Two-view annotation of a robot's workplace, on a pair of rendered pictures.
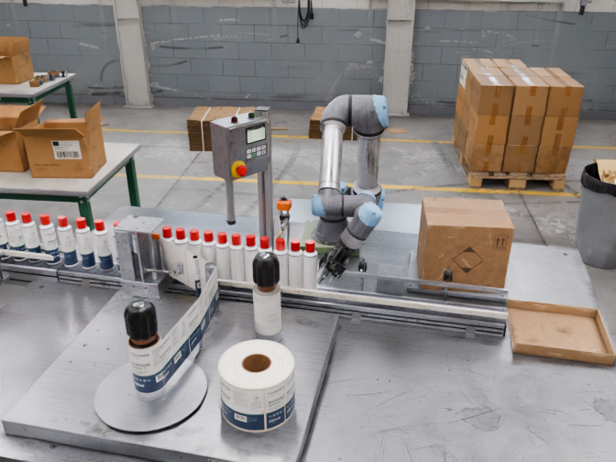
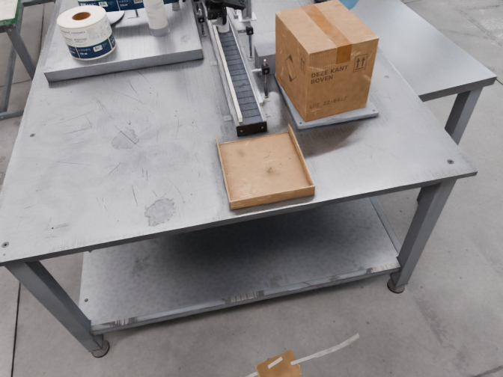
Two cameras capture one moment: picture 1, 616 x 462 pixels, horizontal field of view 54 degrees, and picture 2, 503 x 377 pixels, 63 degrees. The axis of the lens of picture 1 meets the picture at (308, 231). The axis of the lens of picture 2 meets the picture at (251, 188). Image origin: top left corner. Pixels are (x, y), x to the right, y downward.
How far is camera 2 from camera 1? 2.15 m
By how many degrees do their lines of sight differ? 57
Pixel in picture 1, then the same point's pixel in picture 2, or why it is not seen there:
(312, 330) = (176, 43)
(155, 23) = not seen: outside the picture
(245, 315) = (179, 18)
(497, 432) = (111, 149)
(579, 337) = (265, 183)
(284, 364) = (82, 24)
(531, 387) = (172, 160)
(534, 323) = (272, 151)
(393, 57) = not seen: outside the picture
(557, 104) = not seen: outside the picture
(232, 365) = (77, 10)
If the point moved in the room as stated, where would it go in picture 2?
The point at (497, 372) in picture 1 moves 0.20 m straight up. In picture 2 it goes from (183, 139) to (172, 92)
